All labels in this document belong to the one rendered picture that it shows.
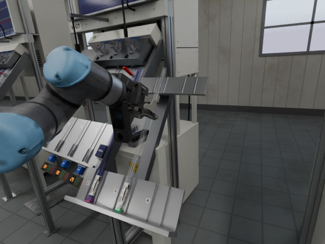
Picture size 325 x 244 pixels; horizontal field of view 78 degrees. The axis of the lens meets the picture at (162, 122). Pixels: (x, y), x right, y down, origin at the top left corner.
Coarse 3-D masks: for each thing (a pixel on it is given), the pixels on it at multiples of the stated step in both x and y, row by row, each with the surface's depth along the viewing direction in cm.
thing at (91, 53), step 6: (84, 54) 136; (90, 54) 132; (96, 54) 128; (102, 66) 118; (108, 66) 115; (114, 66) 112; (126, 66) 107; (138, 66) 102; (144, 66) 100; (114, 72) 109; (120, 72) 106; (126, 72) 104; (132, 72) 102
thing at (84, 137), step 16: (64, 128) 103; (80, 128) 97; (96, 128) 92; (112, 128) 87; (48, 144) 102; (64, 144) 96; (80, 144) 91; (96, 144) 87; (80, 160) 86; (96, 160) 82
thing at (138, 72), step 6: (138, 72) 78; (138, 78) 78; (114, 138) 67; (108, 144) 67; (108, 150) 66; (108, 156) 66; (102, 162) 64; (102, 168) 63; (102, 174) 64; (90, 198) 60
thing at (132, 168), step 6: (162, 72) 73; (162, 78) 72; (156, 90) 70; (156, 96) 69; (150, 120) 66; (144, 126) 65; (144, 132) 64; (144, 138) 64; (138, 144) 63; (138, 150) 62; (138, 156) 61; (132, 162) 60; (132, 168) 59; (132, 174) 59; (126, 180) 58; (120, 210) 55
